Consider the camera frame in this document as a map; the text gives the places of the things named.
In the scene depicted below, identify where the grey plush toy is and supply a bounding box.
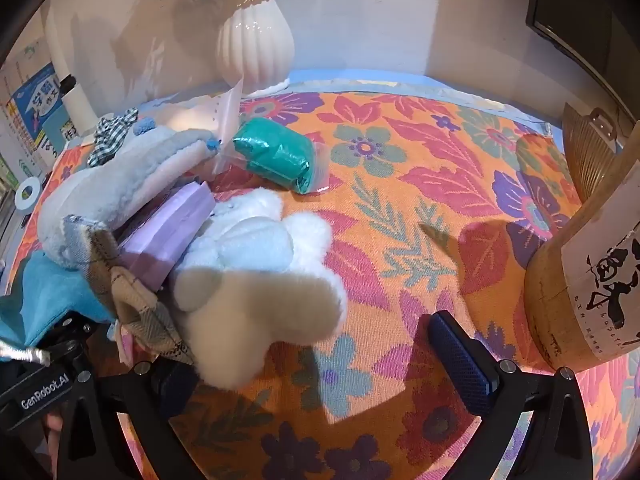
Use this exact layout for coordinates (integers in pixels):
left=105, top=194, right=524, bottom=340
left=37, top=119, right=221, bottom=266

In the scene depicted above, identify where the black television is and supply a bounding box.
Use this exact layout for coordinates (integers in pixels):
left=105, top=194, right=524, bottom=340
left=525, top=0, right=640, bottom=126

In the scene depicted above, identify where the teal drawstring pouch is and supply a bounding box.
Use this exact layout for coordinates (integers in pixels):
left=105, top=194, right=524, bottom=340
left=0, top=250, right=116, bottom=363

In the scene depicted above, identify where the white ribbed vase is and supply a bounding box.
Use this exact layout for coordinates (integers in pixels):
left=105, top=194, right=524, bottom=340
left=216, top=0, right=296, bottom=95

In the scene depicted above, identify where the floral orange tablecloth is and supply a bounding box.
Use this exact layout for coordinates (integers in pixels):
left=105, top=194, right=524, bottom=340
left=10, top=77, right=640, bottom=480

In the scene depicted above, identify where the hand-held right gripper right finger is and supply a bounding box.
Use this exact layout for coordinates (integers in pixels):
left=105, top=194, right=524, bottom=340
left=427, top=310, right=593, bottom=480

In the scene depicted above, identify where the white tape ring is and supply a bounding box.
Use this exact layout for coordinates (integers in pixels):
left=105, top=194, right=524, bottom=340
left=14, top=178, right=45, bottom=209

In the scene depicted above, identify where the purple packet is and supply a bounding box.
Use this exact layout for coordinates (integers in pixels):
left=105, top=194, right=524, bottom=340
left=120, top=181, right=217, bottom=291

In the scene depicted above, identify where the green cloth in clear bag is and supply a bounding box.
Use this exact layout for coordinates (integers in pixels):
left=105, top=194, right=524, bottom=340
left=212, top=77, right=331, bottom=196

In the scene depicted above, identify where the brown labelled holder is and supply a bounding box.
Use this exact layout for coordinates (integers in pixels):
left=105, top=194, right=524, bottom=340
left=522, top=160, right=640, bottom=373

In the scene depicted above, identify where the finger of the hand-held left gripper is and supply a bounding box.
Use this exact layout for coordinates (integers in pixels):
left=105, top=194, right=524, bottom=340
left=42, top=312, right=108, bottom=361

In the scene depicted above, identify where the brown fan-shaped napkin holder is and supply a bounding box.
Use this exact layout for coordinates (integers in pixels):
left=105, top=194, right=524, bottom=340
left=562, top=101, right=628, bottom=201

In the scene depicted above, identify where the beige plaid cloth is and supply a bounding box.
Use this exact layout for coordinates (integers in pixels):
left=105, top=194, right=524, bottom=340
left=62, top=215, right=196, bottom=366

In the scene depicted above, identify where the white desk lamp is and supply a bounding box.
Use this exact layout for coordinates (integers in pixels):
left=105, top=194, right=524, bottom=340
left=44, top=0, right=101, bottom=133

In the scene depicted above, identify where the checkered fabric bow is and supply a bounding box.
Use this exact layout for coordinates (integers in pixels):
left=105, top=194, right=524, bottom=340
left=87, top=109, right=138, bottom=166

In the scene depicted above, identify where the blue printed booklet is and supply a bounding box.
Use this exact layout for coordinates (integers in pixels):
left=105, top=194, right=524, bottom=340
left=12, top=62, right=73, bottom=151

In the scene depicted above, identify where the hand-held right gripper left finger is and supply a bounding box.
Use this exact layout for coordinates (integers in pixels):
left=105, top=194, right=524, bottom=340
left=57, top=360, right=202, bottom=480

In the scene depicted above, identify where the white plush toy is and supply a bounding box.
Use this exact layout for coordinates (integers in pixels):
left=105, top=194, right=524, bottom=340
left=167, top=187, right=348, bottom=391

